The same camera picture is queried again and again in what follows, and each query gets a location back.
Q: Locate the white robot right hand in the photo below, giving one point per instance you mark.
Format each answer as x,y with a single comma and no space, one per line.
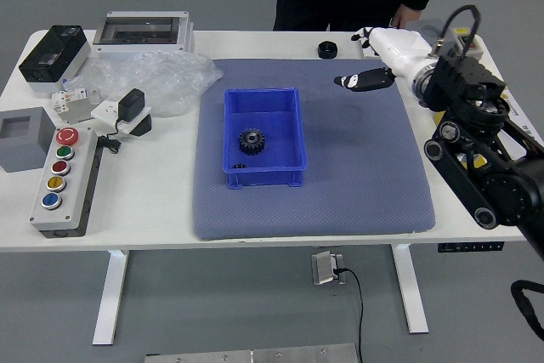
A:
399,48

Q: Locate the person's left hand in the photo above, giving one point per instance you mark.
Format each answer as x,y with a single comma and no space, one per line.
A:
401,16

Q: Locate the big black gear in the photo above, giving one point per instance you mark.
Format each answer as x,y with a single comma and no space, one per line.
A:
251,141

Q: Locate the small black gear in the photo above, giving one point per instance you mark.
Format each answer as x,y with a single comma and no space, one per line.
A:
239,166

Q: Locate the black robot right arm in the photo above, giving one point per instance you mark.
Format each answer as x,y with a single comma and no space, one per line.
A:
463,82

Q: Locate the black round nut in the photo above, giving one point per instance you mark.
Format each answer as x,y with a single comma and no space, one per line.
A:
327,49

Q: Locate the distribution box with clear cover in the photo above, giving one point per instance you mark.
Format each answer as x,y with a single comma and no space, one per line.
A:
142,35

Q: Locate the yellow and white cardboard box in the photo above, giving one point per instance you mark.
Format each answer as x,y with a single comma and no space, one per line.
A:
512,106

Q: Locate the blue plastic box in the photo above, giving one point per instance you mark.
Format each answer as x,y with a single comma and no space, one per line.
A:
272,125

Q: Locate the metal floor socket box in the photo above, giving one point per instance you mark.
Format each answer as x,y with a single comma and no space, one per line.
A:
323,269

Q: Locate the grey five-button control box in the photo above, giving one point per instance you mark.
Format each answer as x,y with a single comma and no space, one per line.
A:
64,210

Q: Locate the grey block with round hole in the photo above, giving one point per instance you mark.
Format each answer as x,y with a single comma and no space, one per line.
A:
429,25

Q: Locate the clear plastic bag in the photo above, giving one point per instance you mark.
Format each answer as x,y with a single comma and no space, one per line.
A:
170,78

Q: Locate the black power adapter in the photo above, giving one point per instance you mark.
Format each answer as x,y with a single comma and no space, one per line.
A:
131,103

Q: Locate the blue-grey mat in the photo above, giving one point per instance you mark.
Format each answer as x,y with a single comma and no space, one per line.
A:
340,218

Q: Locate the white socket on black base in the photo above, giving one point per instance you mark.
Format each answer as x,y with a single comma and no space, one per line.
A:
104,113

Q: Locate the black table height controller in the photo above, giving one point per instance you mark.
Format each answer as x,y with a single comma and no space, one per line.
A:
472,247

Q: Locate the white circuit breaker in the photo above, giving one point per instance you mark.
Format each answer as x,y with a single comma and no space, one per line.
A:
70,101

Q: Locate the white table leg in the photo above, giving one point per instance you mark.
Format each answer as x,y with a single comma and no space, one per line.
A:
410,295
110,295

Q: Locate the grey block with square hole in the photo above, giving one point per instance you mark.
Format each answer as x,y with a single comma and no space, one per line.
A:
23,142

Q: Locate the grey metal plate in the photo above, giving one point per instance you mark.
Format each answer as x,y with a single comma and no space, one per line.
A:
255,355

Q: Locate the white wall switch panel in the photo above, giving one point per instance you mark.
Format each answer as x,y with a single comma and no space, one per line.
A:
368,52

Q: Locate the grey switch box red button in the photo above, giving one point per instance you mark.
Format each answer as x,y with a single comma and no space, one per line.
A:
463,31

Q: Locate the black-lidded grey enclosure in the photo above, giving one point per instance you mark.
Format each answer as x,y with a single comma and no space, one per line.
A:
53,59

